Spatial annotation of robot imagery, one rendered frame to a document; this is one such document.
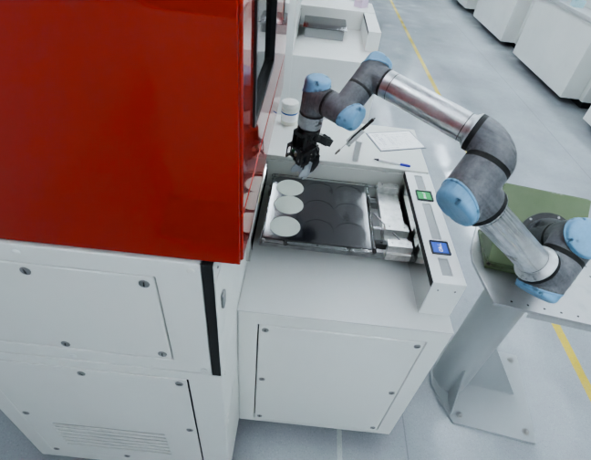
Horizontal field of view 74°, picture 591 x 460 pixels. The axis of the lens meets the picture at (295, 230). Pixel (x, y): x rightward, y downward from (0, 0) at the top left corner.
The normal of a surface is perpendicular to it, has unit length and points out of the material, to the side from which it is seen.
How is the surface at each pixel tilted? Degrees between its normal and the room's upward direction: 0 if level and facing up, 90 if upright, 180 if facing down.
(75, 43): 90
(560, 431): 0
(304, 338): 90
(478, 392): 0
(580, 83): 90
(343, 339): 90
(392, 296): 0
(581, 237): 38
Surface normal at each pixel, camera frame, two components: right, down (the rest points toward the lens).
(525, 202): -0.11, -0.07
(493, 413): 0.09, -0.74
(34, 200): -0.07, 0.67
